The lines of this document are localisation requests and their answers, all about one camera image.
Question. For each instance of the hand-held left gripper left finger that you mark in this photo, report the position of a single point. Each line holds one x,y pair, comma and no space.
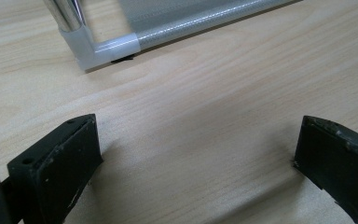
56,174

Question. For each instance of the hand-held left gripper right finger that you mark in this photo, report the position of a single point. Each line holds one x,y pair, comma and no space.
338,158

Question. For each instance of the metal rack with white joints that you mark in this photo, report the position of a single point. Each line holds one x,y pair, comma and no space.
115,46

